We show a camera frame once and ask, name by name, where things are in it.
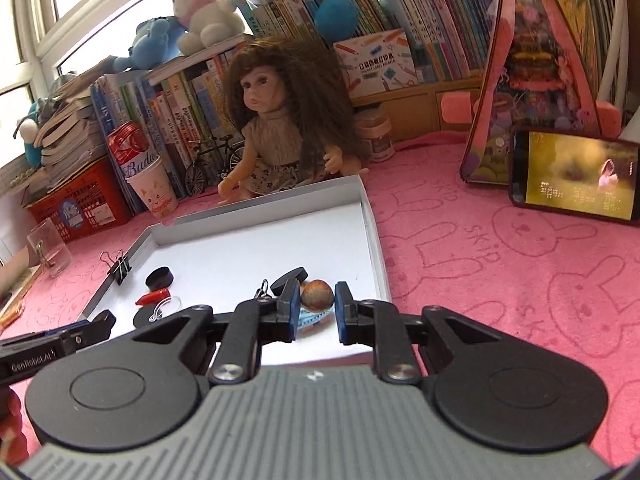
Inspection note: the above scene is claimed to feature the clear plastic cup lid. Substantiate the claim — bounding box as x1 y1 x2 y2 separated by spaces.
149 296 183 323

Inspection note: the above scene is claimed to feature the brown walnut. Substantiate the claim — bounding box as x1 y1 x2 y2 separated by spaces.
300 280 334 312

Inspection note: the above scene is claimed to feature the red plastic crate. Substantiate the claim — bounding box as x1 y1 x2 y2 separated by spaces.
22 156 132 242

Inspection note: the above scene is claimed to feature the pink table cloth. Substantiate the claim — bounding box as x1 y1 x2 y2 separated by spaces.
2 144 639 479

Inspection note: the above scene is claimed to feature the white shallow cardboard box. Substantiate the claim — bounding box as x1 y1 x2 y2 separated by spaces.
82 176 392 336

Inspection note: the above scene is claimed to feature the white colourful pencil box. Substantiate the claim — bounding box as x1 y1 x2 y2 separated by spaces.
333 29 420 99

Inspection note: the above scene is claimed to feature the light blue hair clip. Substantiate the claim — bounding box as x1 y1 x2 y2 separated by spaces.
297 309 333 330

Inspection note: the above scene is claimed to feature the small lidded jar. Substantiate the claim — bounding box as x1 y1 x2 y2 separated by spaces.
354 108 395 162

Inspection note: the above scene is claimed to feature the pink triangular toy house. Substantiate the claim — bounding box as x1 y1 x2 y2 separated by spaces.
460 0 620 185

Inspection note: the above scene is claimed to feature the white paper cup with cat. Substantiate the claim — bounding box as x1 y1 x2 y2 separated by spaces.
126 157 178 219

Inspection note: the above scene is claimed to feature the blue elephant plush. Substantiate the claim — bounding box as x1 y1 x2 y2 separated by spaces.
113 16 186 72

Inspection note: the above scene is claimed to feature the stack of books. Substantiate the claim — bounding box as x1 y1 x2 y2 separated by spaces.
34 56 115 188

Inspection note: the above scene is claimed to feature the brown-haired doll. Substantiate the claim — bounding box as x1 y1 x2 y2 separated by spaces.
218 37 370 204

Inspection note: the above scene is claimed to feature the pink white bunny plush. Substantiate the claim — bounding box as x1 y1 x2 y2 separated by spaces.
171 0 245 55

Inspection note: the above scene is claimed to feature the person's left hand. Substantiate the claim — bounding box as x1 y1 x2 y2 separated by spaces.
1 388 28 465

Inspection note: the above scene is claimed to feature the black miniature bicycle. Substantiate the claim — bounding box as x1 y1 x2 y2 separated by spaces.
184 134 244 196

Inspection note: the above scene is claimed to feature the blue white plush far left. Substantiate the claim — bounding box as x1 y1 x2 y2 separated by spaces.
13 99 51 168

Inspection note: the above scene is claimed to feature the red Budweiser can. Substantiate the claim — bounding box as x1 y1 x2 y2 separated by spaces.
107 122 158 179

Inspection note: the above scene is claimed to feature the black binder clip on edge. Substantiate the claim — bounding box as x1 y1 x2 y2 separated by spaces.
99 250 131 285

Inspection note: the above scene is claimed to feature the black binder clip in box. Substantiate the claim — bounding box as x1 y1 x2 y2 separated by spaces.
254 278 272 301

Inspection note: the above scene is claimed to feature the black round puck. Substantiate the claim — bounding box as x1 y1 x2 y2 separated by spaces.
132 304 163 328
270 266 308 296
145 266 174 292

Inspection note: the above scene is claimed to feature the smartphone playing video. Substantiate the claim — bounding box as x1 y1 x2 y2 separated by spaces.
509 128 639 224

